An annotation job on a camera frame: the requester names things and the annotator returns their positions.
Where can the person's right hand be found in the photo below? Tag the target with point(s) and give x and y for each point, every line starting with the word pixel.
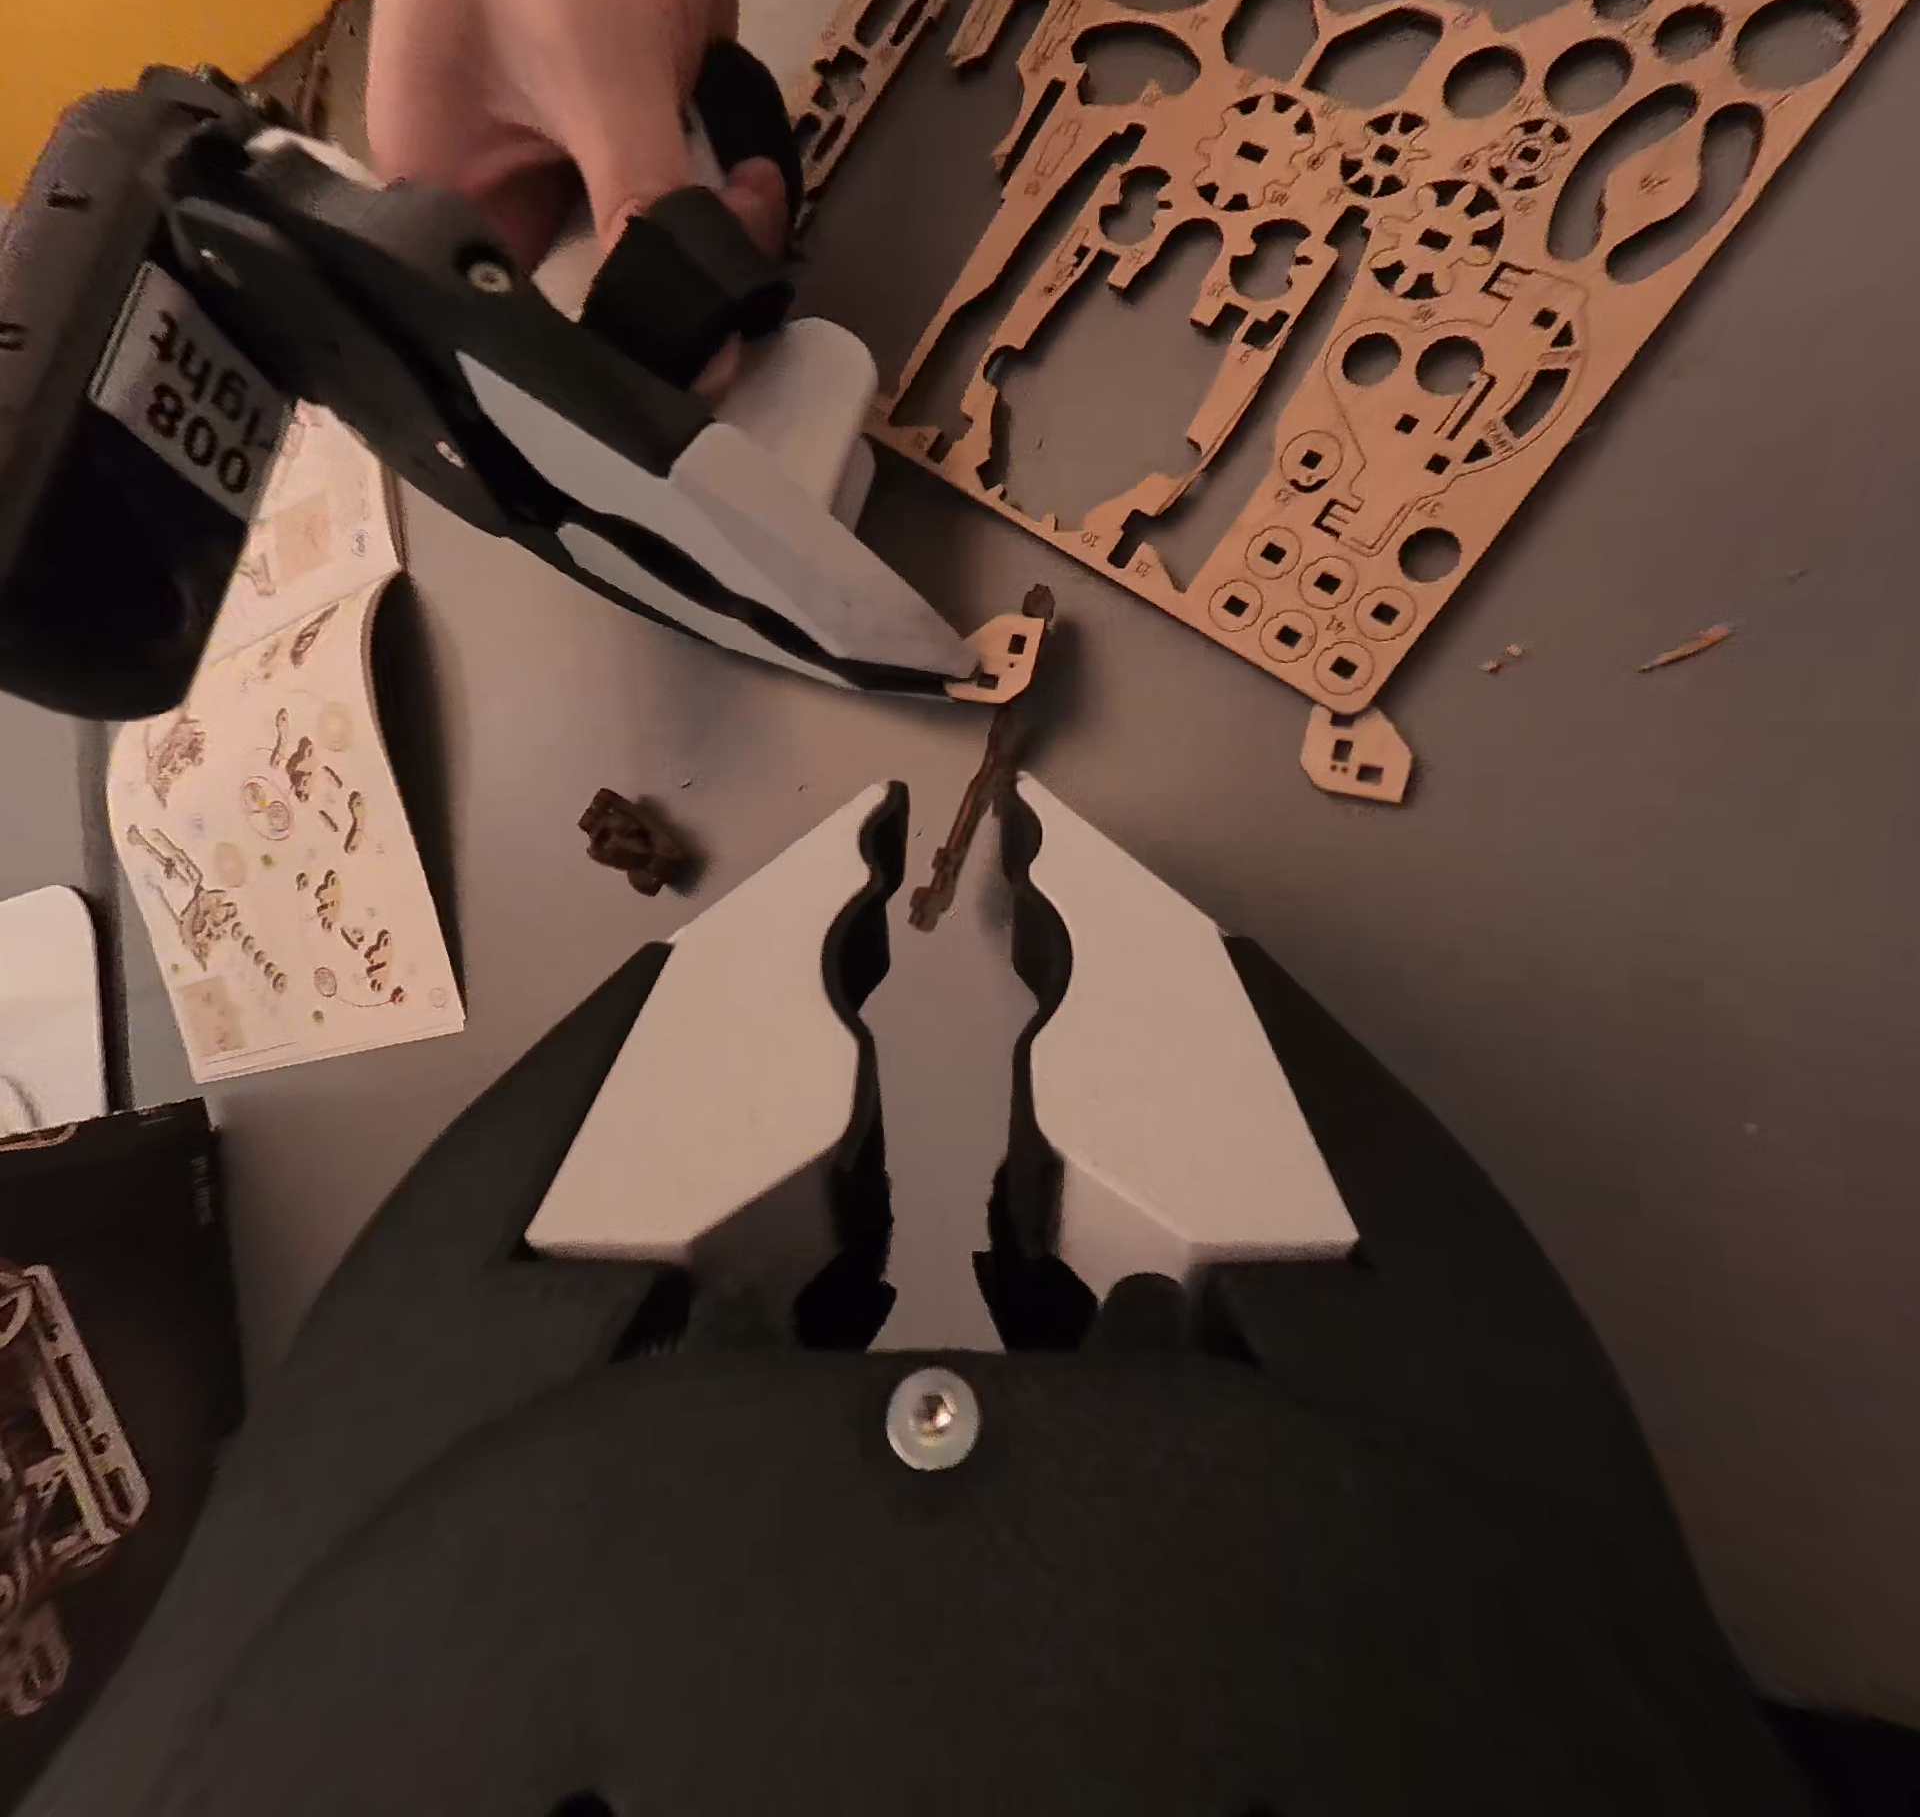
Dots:
pixel 525 47

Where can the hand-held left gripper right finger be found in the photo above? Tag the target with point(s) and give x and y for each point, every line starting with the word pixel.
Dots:
pixel 1186 1098

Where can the narrow laser-cut plywood sheet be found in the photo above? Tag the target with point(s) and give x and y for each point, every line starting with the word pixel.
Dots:
pixel 870 47

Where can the long notched wooden part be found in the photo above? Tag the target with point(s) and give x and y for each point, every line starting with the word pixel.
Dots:
pixel 990 776

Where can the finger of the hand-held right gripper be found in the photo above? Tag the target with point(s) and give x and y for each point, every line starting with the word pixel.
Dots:
pixel 811 558
pixel 674 580

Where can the white rounded-corner object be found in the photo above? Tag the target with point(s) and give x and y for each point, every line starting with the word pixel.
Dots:
pixel 45 993

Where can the small house-shaped wooden part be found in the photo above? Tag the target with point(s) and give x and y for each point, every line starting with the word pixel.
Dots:
pixel 1008 663
pixel 1357 761

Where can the large laser-cut plywood sheet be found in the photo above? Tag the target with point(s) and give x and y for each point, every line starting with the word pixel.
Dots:
pixel 1514 332

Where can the small wood chip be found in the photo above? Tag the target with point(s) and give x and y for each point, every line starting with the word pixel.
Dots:
pixel 1499 659

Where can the dark brown wooden assembly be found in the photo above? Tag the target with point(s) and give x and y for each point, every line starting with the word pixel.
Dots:
pixel 637 844

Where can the long wood splinter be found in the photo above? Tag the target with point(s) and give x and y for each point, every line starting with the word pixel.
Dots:
pixel 1688 646

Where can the illustrated instruction booklet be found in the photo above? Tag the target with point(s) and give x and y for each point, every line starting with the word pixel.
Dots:
pixel 299 856

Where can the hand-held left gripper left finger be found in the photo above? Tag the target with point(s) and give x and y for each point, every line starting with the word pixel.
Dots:
pixel 736 1083

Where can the black model kit box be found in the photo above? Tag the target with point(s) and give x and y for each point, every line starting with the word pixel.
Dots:
pixel 135 1249

